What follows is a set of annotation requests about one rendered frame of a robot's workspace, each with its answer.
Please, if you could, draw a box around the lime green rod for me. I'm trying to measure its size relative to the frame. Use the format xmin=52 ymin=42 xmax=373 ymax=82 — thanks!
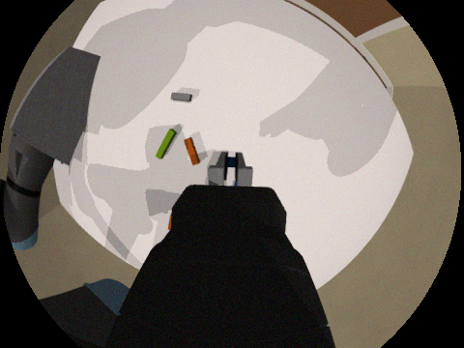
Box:
xmin=156 ymin=129 xmax=177 ymax=159

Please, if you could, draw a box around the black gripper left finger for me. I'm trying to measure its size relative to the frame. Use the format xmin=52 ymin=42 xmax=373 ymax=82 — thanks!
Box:
xmin=208 ymin=152 xmax=228 ymax=186

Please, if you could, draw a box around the grey rod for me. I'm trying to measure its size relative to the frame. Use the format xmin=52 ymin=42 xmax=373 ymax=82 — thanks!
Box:
xmin=170 ymin=92 xmax=192 ymax=102

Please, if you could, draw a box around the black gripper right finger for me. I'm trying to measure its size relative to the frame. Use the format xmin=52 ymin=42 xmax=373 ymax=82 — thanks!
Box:
xmin=235 ymin=152 xmax=253 ymax=187

